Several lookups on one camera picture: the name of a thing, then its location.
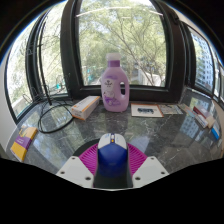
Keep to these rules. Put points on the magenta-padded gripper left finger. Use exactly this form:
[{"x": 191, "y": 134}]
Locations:
[{"x": 77, "y": 170}]

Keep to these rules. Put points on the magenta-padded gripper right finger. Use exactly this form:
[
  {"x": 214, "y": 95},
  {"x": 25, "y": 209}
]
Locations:
[{"x": 147, "y": 170}]

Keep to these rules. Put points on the blue and white computer mouse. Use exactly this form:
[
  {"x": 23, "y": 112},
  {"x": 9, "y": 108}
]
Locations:
[{"x": 112, "y": 158}]

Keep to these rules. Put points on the round black mouse pad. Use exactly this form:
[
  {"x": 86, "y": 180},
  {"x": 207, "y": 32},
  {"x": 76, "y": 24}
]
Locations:
[{"x": 77, "y": 152}]

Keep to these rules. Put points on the yellow and purple book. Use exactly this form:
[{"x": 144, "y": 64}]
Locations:
[{"x": 23, "y": 143}]

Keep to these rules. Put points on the white card with orange border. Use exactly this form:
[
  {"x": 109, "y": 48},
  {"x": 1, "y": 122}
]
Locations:
[{"x": 146, "y": 110}]

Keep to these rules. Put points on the white and orange carton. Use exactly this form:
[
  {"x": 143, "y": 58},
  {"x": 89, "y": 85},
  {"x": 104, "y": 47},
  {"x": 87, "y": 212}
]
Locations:
[{"x": 85, "y": 107}]

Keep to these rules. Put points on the pale printed leaflet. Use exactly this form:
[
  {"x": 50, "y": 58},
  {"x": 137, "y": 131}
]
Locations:
[{"x": 170, "y": 109}]

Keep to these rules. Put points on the light teal booklet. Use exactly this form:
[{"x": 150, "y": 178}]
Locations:
[{"x": 186, "y": 109}]

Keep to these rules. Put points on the tan book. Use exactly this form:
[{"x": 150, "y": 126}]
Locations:
[{"x": 211, "y": 121}]

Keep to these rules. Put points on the purple detergent bottle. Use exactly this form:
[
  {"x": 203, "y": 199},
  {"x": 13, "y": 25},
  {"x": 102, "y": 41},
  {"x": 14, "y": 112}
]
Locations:
[{"x": 115, "y": 90}]

